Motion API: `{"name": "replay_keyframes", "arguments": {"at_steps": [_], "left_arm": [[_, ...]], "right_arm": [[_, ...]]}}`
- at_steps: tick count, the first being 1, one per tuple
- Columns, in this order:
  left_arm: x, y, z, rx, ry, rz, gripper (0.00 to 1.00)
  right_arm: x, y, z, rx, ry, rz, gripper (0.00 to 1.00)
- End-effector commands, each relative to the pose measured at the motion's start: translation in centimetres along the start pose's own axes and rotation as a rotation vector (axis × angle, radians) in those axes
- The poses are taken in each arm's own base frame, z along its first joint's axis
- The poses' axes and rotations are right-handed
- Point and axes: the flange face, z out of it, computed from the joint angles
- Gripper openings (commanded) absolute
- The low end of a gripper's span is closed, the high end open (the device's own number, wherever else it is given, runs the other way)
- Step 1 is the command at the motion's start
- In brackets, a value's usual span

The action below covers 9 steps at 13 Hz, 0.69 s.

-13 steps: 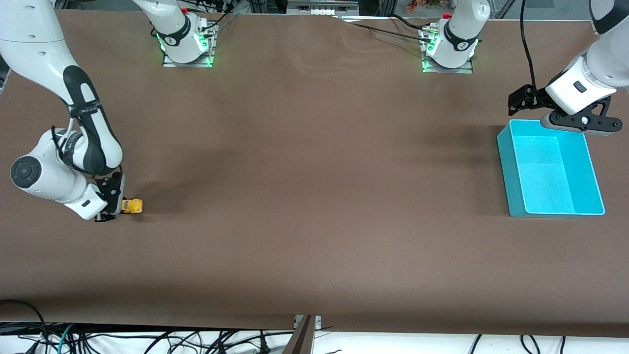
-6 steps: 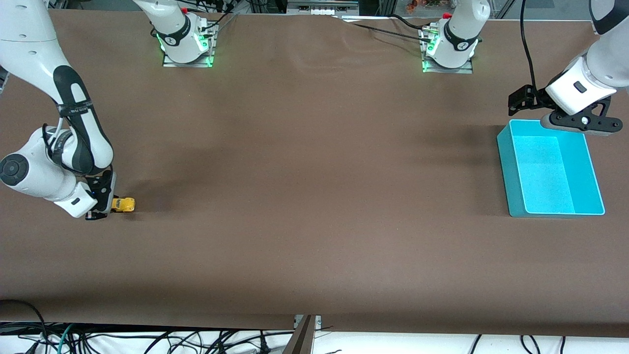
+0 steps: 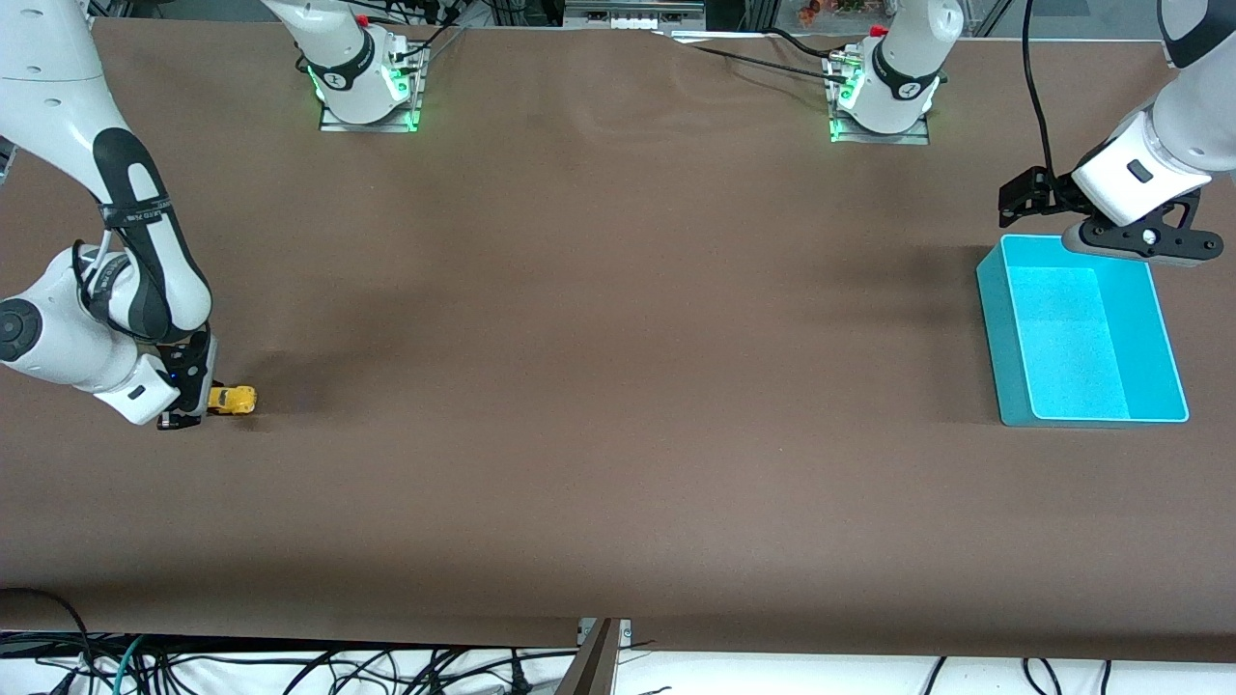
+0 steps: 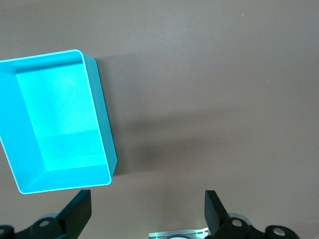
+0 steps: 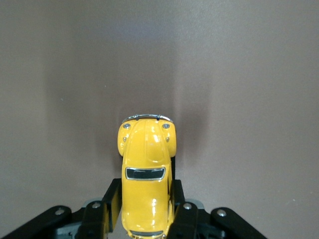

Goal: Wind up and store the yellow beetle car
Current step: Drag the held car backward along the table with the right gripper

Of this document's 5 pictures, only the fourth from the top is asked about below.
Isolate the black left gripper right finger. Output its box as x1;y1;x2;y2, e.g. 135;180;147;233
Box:
204;190;300;239

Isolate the brown table cover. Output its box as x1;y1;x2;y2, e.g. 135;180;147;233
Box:
0;0;319;239

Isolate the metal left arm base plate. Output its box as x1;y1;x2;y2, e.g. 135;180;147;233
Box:
149;228;210;239

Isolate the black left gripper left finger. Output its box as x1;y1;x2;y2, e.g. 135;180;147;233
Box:
0;189;92;239

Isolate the teal plastic bin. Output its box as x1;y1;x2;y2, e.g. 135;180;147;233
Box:
0;49;118;195

